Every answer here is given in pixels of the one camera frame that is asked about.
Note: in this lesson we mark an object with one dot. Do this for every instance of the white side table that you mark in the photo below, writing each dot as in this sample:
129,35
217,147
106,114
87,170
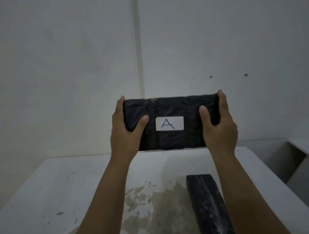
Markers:
298,164

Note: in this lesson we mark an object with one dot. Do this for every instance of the person's left hand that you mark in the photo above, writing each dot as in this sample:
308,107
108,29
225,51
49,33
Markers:
123,139

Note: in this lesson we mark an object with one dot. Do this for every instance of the person's right hand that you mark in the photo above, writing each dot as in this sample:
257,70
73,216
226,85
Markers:
221,137

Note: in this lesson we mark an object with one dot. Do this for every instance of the black block white label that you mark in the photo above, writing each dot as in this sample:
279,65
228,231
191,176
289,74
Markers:
173,108

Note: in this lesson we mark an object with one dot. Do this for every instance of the person's left thumb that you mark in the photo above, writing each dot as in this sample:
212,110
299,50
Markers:
140,123

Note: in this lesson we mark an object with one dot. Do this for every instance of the person's right thumb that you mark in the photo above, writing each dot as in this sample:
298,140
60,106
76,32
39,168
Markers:
205,116

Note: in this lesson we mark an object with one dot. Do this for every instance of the person's left forearm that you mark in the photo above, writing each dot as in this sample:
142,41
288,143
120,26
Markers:
106,195

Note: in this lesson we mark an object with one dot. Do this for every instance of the person's right forearm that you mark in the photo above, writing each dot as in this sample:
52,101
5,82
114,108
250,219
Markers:
243,195

